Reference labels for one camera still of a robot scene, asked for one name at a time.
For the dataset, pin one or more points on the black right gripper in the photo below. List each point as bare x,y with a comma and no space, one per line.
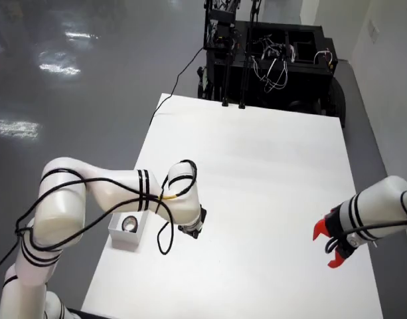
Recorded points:
334,226

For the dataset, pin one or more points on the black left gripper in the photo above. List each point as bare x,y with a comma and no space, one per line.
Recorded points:
198,231

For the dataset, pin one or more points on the black electrical tape roll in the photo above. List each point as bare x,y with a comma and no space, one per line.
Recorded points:
123,226

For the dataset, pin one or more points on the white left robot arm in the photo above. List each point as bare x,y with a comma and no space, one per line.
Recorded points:
63,199

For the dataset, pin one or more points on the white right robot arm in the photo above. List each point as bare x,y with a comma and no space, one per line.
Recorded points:
382,199

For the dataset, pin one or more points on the white rectangular bin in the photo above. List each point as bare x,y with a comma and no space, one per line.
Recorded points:
123,242

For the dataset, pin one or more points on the black stand pole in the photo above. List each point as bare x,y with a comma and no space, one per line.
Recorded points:
244,83
226,83

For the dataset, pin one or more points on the black equipment cart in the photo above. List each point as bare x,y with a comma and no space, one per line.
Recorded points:
306,83

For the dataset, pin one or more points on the black electronics rack box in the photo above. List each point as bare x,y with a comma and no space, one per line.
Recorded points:
219,16

